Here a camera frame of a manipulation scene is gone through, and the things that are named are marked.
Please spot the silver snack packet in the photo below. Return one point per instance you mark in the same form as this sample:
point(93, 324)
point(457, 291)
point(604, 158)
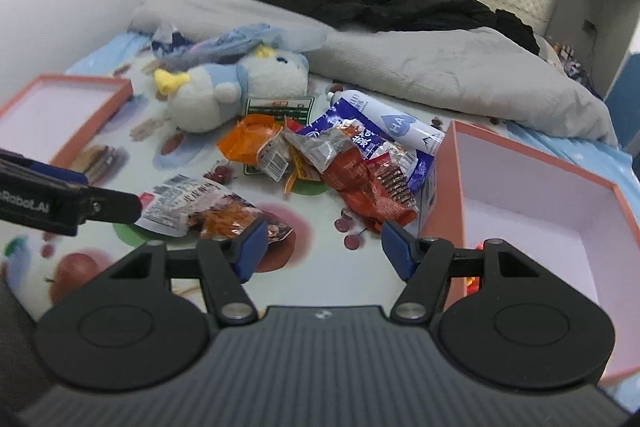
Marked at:
point(312, 148)

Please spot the clear packet with orange strips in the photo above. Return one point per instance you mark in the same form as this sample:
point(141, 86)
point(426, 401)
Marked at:
point(200, 202)

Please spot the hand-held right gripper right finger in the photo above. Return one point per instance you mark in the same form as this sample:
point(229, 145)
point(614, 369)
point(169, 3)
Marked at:
point(397, 253)

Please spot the orange snack packet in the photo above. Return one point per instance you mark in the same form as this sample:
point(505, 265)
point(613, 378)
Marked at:
point(245, 142)

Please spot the blue snack packet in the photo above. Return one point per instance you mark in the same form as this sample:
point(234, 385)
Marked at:
point(335, 117)

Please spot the pink cardboard box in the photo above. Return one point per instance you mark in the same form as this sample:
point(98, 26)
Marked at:
point(525, 187)

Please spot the crumpled red snack packet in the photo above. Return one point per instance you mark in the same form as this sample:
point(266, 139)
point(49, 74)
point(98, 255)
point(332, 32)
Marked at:
point(350, 179)

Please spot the fruit printed sheet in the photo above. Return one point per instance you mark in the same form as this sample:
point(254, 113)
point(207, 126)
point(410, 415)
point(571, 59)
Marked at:
point(125, 147)

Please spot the white tube with blue heart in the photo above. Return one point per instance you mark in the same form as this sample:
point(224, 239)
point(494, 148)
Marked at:
point(400, 127)

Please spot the colourful patterned cloth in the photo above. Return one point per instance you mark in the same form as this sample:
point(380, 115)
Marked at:
point(567, 59)

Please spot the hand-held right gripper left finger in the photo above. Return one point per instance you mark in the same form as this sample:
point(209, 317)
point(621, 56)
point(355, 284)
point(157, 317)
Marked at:
point(252, 252)

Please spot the blue and white plush toy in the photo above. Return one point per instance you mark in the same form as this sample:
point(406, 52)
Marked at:
point(210, 97)

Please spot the grey blanket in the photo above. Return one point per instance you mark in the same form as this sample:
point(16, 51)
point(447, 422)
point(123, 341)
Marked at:
point(425, 62)

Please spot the small red tofu snack packet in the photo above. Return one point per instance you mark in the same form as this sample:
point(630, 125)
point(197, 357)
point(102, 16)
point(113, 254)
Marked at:
point(395, 184)

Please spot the pink cardboard box lid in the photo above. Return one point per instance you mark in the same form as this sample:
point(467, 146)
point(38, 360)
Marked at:
point(55, 107)

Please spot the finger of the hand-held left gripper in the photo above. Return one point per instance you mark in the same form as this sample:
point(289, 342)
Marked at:
point(56, 172)
point(112, 207)

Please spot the green snack packet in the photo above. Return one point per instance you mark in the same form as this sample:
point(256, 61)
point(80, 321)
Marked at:
point(280, 107)

